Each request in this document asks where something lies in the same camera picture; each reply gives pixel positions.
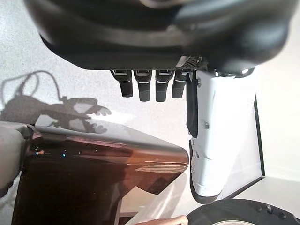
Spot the glossy brown wooden stool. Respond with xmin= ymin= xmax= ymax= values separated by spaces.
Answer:
xmin=11 ymin=114 xmax=189 ymax=225

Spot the robot left silver leg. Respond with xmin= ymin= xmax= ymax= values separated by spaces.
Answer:
xmin=0 ymin=120 xmax=33 ymax=195

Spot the tan wicker laundry basket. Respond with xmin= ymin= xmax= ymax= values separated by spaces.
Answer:
xmin=138 ymin=214 xmax=188 ymax=225

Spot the round glass washer door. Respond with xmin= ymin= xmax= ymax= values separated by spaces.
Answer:
xmin=186 ymin=198 xmax=300 ymax=225

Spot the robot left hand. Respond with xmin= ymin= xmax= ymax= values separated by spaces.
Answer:
xmin=23 ymin=0 xmax=291 ymax=204

